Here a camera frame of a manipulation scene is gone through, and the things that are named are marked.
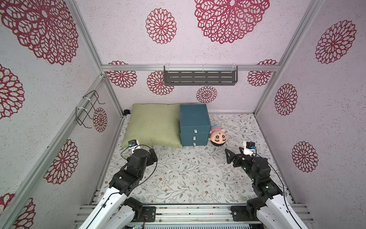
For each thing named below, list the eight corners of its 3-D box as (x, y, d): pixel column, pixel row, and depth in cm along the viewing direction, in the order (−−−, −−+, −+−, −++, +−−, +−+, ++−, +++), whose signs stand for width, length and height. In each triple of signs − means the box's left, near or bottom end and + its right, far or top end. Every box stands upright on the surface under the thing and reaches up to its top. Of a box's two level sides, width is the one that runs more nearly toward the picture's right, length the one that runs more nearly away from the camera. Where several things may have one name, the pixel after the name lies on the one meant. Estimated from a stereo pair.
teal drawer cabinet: (180, 148, 102) (179, 128, 84) (180, 125, 116) (179, 104, 98) (206, 148, 102) (211, 128, 84) (203, 125, 116) (207, 104, 98)
